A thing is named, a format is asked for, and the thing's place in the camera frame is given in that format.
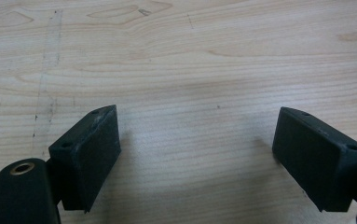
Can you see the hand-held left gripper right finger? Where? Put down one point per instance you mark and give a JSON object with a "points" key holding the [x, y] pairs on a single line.
{"points": [[313, 155]]}

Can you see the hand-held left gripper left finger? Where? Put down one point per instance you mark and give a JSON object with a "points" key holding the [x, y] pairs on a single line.
{"points": [[86, 158]]}

